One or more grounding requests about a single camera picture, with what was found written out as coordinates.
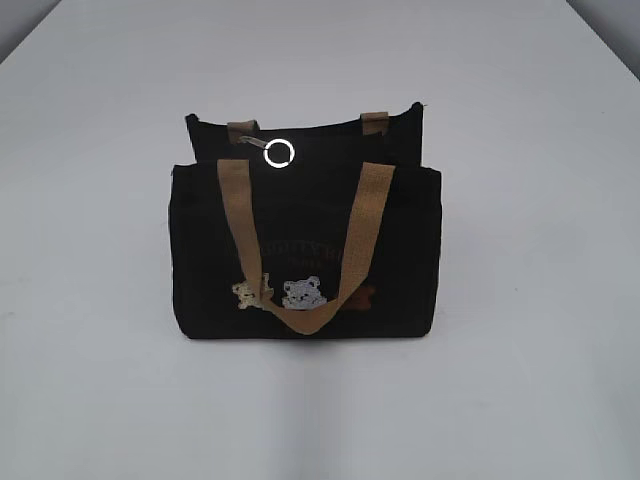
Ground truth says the black canvas tote bag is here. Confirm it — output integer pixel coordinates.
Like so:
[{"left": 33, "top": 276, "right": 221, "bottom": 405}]
[{"left": 169, "top": 103, "right": 442, "bottom": 340}]

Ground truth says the silver zipper pull ring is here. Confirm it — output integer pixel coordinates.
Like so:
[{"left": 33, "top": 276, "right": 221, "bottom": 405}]
[{"left": 239, "top": 135, "right": 295, "bottom": 169}]

